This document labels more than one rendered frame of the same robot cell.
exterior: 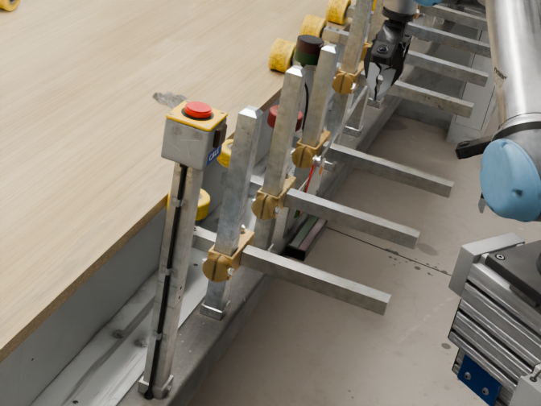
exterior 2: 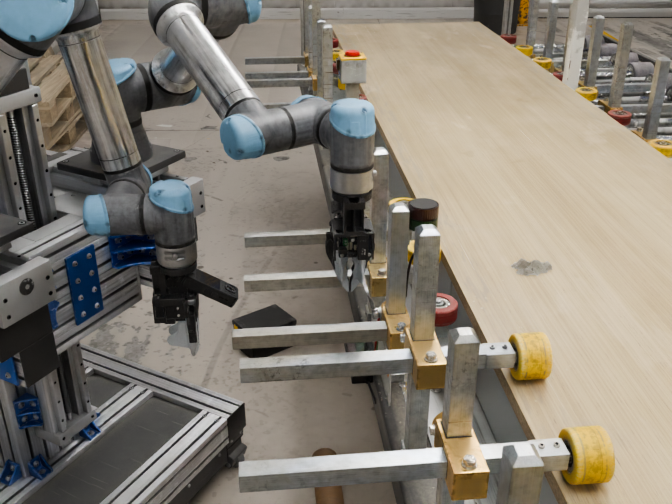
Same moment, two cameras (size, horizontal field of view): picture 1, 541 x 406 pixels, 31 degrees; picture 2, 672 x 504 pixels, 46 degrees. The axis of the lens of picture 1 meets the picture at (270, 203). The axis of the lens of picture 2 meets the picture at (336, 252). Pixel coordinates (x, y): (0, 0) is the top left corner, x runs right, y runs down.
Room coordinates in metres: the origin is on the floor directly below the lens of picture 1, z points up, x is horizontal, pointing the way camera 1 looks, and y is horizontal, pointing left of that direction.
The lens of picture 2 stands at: (3.26, -0.66, 1.71)
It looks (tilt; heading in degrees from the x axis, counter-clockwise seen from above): 27 degrees down; 160
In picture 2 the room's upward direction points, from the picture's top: straight up
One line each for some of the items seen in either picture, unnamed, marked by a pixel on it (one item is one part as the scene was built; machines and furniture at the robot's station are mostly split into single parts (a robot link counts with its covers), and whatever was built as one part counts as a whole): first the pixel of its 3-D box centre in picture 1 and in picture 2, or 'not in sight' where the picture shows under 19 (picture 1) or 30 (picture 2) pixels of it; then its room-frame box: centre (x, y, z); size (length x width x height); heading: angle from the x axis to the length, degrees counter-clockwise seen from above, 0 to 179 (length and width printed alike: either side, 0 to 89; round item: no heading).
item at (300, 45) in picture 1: (310, 44); (423, 209); (2.01, -0.01, 1.10); 0.06 x 0.06 x 0.02
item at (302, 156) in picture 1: (309, 147); (398, 325); (2.02, -0.06, 0.85); 0.13 x 0.06 x 0.05; 166
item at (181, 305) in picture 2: not in sight; (176, 289); (1.93, -0.49, 0.97); 0.09 x 0.08 x 0.12; 75
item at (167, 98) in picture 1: (172, 97); (532, 264); (2.00, 0.27, 0.91); 0.09 x 0.07 x 0.02; 69
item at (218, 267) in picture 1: (228, 254); not in sight; (1.54, 0.06, 0.82); 0.13 x 0.06 x 0.05; 166
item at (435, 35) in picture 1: (417, 29); not in sight; (2.75, -0.32, 0.95); 0.50 x 0.04 x 0.04; 76
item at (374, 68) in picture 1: (375, 77); (359, 273); (2.09, -0.18, 1.02); 0.06 x 0.03 x 0.09; 165
